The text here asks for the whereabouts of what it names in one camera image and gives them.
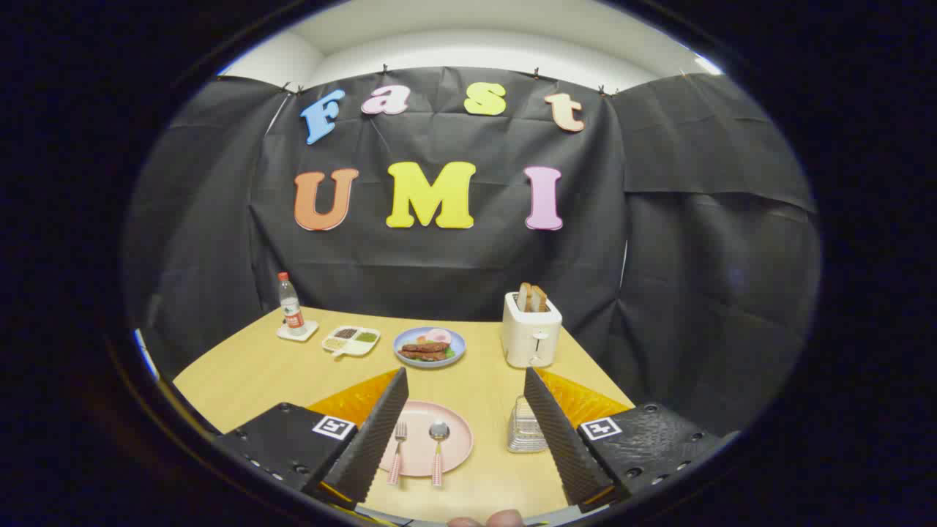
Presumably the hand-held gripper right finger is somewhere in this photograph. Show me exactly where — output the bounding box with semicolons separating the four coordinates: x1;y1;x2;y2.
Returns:
524;367;740;513

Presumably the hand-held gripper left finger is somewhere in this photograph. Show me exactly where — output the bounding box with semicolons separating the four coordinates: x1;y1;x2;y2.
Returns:
216;367;409;511

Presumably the fork with red checkered handle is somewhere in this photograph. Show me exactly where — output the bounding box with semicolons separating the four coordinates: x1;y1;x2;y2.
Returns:
387;421;408;486

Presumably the spoon with red checkered handle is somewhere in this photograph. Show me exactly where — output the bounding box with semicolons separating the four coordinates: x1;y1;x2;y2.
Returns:
429;421;450;487

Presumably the pink plate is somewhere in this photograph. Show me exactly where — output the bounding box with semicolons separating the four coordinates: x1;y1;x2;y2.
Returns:
378;400;474;478

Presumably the white divided condiment dish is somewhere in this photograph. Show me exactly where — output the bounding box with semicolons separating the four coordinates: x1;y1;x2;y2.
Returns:
321;325;381;359

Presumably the white toaster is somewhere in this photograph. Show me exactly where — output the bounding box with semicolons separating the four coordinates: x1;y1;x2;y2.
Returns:
501;291;563;369

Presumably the small white square coaster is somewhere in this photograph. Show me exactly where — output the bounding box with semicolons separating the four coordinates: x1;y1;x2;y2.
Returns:
276;320;320;343

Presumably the blue plate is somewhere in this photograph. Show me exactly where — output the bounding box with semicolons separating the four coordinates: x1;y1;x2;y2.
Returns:
393;326;467;368

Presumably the clear plastic water bottle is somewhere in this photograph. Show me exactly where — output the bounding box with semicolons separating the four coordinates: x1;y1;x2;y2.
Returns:
277;272;306;337

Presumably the black backdrop cloth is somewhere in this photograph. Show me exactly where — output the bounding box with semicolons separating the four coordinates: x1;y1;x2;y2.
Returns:
121;66;822;440

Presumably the metal wire basket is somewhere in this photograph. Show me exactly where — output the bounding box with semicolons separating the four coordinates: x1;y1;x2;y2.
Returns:
507;395;550;454

